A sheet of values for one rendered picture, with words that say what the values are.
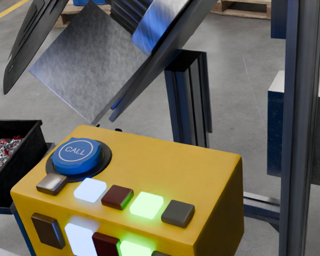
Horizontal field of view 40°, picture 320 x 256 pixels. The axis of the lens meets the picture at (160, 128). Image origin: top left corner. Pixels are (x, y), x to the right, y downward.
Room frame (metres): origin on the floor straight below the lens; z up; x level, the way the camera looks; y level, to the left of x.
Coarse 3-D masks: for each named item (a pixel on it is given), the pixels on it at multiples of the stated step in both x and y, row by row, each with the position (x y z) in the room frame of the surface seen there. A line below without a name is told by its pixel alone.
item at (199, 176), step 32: (96, 128) 0.34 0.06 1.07; (128, 160) 0.28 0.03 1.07; (160, 160) 0.28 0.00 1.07; (192, 160) 0.27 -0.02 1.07; (224, 160) 0.26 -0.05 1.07; (32, 192) 0.26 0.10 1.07; (64, 192) 0.26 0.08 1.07; (160, 192) 0.24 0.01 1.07; (192, 192) 0.23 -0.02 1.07; (224, 192) 0.23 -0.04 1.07; (32, 224) 0.26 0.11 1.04; (64, 224) 0.24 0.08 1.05; (96, 224) 0.23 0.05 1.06; (128, 224) 0.21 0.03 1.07; (160, 224) 0.21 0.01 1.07; (192, 224) 0.20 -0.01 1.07; (224, 224) 0.23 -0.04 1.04
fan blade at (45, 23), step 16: (48, 0) 0.81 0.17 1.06; (64, 0) 0.77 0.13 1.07; (32, 16) 0.83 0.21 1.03; (48, 16) 0.78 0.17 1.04; (32, 32) 0.80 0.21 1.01; (48, 32) 0.76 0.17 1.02; (16, 48) 0.83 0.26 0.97; (32, 48) 0.77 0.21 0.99; (16, 64) 0.78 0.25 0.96; (16, 80) 0.74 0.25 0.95
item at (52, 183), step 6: (48, 174) 0.27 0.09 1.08; (54, 174) 0.27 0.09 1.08; (42, 180) 0.27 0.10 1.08; (48, 180) 0.27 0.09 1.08; (54, 180) 0.26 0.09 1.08; (60, 180) 0.26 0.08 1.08; (66, 180) 0.27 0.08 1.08; (36, 186) 0.26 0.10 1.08; (42, 186) 0.26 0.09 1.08; (48, 186) 0.26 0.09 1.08; (54, 186) 0.26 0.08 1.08; (60, 186) 0.26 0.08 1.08; (42, 192) 0.26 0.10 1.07; (48, 192) 0.26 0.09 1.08; (54, 192) 0.25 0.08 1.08
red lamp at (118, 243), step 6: (96, 234) 0.22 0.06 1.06; (102, 234) 0.22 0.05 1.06; (96, 240) 0.22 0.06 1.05; (102, 240) 0.22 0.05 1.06; (108, 240) 0.22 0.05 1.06; (114, 240) 0.21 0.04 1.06; (96, 246) 0.22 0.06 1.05; (102, 246) 0.22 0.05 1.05; (108, 246) 0.21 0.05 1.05; (114, 246) 0.21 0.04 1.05; (96, 252) 0.22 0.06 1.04; (102, 252) 0.22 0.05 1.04; (108, 252) 0.21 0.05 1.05; (114, 252) 0.21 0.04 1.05; (120, 252) 0.21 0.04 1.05
